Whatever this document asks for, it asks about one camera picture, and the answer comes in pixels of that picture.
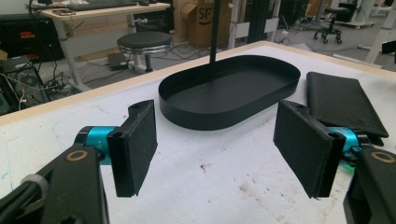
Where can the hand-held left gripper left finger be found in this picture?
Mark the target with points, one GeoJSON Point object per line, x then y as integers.
{"type": "Point", "coordinates": [137, 146]}

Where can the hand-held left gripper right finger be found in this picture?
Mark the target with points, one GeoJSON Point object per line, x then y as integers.
{"type": "Point", "coordinates": [303, 146]}

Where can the black pouch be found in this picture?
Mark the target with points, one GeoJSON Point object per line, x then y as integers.
{"type": "Point", "coordinates": [339, 99]}

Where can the black oval tray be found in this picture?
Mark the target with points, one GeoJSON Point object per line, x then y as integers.
{"type": "Point", "coordinates": [224, 93]}

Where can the grey power adapter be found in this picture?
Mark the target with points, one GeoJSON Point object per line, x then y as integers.
{"type": "Point", "coordinates": [117, 61]}

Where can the black round stool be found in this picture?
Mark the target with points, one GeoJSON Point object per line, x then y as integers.
{"type": "Point", "coordinates": [144, 42]}

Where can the black wheeled office stool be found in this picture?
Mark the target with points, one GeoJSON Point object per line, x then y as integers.
{"type": "Point", "coordinates": [331, 21]}

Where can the white table leg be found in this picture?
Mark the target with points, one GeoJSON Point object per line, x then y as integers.
{"type": "Point", "coordinates": [381, 34]}

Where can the wooden desk with white legs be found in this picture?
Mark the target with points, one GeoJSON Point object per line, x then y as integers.
{"type": "Point", "coordinates": [102, 13]}

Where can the brown cardboard box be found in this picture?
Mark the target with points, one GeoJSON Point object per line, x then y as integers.
{"type": "Point", "coordinates": [200, 23]}

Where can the black metal pole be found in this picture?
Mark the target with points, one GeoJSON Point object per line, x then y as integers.
{"type": "Point", "coordinates": [214, 31]}

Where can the black keyboard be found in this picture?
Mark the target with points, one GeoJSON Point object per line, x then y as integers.
{"type": "Point", "coordinates": [99, 4]}

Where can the phone with brown case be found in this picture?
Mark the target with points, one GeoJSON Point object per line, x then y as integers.
{"type": "Point", "coordinates": [63, 12]}

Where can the black equipment case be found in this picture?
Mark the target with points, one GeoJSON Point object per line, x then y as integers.
{"type": "Point", "coordinates": [28, 37]}

